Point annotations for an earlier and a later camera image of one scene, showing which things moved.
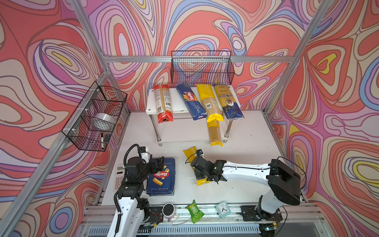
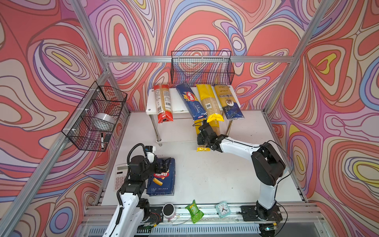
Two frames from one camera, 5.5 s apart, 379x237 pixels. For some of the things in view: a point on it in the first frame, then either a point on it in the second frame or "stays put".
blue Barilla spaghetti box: x=191 y=101 stays put
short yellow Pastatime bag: x=189 y=153 to x=197 y=124
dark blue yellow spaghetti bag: x=228 y=102 stays put
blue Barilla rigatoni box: x=162 y=183 stays put
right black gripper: x=198 y=175 to x=199 y=138
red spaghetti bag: x=164 y=103 stays put
